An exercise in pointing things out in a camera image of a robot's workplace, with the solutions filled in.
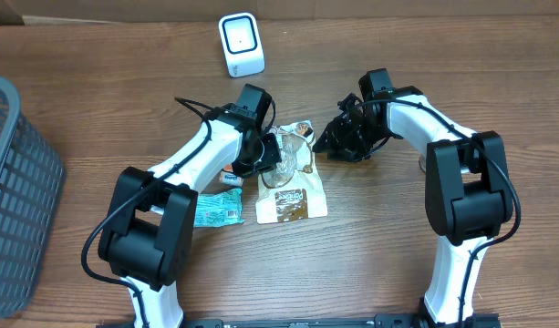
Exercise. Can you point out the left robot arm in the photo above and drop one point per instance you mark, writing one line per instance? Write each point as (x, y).
(147, 234)

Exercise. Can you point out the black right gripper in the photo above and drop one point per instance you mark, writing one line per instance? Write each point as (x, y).
(341, 144)

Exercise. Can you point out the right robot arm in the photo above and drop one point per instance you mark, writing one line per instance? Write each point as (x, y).
(468, 192)

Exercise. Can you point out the green lid jar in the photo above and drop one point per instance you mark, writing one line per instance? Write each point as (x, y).
(422, 163)

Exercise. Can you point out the beige snack pouch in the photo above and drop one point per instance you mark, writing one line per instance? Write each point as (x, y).
(293, 190)

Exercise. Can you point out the white barcode scanner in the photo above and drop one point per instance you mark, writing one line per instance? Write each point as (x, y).
(242, 46)

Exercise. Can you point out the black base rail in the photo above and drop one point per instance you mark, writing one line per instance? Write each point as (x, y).
(297, 323)

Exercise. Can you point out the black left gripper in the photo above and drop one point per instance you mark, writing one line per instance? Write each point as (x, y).
(246, 170)

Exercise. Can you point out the brown cardboard backdrop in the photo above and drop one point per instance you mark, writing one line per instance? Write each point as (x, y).
(13, 12)

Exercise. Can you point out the teal snack packet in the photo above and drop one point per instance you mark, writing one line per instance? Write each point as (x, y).
(219, 210)

